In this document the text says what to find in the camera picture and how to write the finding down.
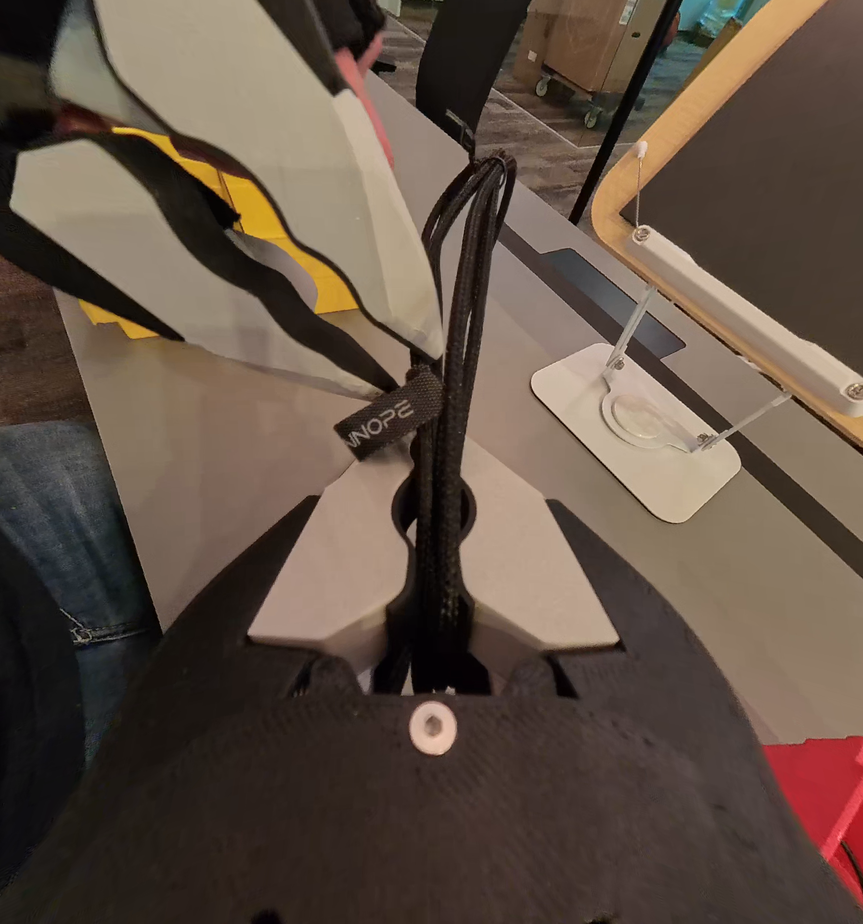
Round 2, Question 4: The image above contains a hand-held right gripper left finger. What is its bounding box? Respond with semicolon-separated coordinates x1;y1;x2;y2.
247;462;413;687

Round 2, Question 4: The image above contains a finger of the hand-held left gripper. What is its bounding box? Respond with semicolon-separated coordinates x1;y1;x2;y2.
90;0;448;360
9;133;401;403

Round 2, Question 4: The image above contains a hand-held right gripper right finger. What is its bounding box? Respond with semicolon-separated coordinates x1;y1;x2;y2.
451;436;620;683

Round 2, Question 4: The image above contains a yellow plastic bin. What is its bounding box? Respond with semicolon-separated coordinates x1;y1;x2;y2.
77;128;360;340

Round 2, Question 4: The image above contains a black braided usb-c cable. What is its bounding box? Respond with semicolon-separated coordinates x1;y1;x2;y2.
334;148;519;694

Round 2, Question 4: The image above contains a red plastic bin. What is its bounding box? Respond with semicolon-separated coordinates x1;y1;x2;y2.
762;728;863;924

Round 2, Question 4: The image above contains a person's left hand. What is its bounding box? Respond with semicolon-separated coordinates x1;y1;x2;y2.
334;45;398;172

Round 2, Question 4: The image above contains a white metal stand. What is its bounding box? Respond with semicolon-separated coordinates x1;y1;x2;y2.
531;141;863;524

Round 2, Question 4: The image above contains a black tilted panel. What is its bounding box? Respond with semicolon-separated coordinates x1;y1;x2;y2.
415;0;532;149

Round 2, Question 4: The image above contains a person's jeans leg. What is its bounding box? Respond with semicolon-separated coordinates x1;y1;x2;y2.
0;422;161;766

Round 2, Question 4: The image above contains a black pole stand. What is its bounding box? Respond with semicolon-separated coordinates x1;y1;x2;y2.
568;0;685;225

